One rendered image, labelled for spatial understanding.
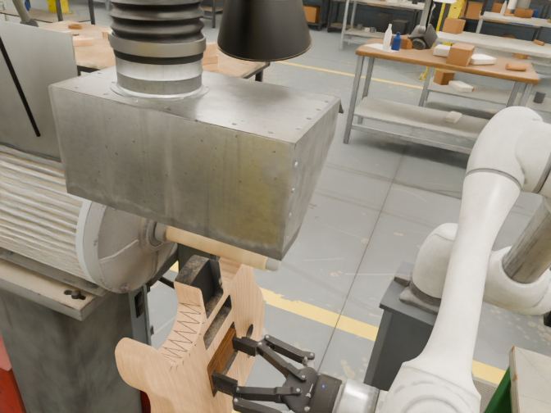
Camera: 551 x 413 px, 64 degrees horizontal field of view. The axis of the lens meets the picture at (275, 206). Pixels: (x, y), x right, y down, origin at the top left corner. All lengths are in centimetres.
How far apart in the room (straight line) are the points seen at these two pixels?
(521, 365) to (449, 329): 53
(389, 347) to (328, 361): 64
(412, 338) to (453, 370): 97
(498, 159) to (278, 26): 50
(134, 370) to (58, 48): 42
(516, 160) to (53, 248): 82
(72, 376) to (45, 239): 39
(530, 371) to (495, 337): 152
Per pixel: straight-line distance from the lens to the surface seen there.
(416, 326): 156
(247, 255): 71
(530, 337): 280
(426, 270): 148
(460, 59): 420
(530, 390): 114
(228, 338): 83
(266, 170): 45
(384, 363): 171
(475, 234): 85
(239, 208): 48
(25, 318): 104
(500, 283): 142
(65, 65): 67
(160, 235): 77
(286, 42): 63
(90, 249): 72
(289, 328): 235
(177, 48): 51
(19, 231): 82
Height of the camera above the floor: 169
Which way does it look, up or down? 31 degrees down
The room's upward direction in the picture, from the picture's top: 6 degrees clockwise
